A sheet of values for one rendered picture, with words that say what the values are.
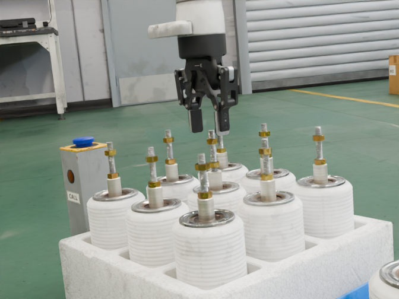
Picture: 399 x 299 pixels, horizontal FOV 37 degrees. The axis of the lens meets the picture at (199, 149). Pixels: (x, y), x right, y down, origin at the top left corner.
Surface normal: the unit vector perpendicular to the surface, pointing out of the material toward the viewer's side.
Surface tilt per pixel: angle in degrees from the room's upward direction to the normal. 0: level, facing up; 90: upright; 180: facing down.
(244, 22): 90
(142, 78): 90
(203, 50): 90
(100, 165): 90
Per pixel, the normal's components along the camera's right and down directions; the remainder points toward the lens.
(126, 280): -0.77, 0.18
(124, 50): 0.18, 0.15
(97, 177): 0.63, 0.07
